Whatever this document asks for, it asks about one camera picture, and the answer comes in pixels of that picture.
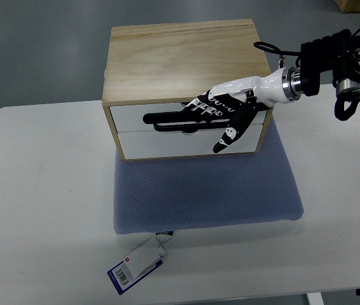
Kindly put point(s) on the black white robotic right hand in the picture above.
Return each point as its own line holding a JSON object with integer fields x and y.
{"x": 241, "y": 100}

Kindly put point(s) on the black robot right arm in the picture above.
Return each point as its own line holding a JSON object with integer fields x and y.
{"x": 338, "y": 53}

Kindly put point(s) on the light wood drawer cabinet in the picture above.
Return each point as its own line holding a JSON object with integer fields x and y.
{"x": 174, "y": 63}

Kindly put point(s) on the white lower drawer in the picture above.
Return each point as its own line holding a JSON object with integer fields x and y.
{"x": 153, "y": 144}

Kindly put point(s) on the blue mesh cushion mat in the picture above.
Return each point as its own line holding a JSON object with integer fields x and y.
{"x": 158, "y": 195}

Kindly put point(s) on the cardboard box corner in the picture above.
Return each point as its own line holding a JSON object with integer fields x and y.
{"x": 348, "y": 6}

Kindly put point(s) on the white blue price tag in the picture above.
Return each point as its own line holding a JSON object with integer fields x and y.
{"x": 139, "y": 263}

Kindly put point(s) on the white table leg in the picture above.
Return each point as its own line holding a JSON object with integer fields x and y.
{"x": 315, "y": 298}

